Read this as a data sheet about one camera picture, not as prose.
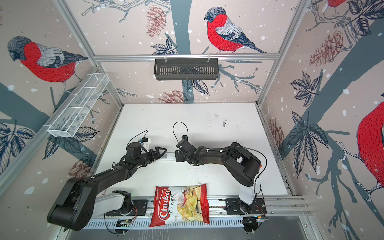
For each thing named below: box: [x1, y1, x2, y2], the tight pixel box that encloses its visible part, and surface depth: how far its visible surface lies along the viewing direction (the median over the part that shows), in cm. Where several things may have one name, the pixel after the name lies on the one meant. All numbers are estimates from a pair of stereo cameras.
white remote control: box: [159, 152, 176, 161], surface depth 91 cm
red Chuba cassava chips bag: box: [149, 183, 210, 228], surface depth 72 cm
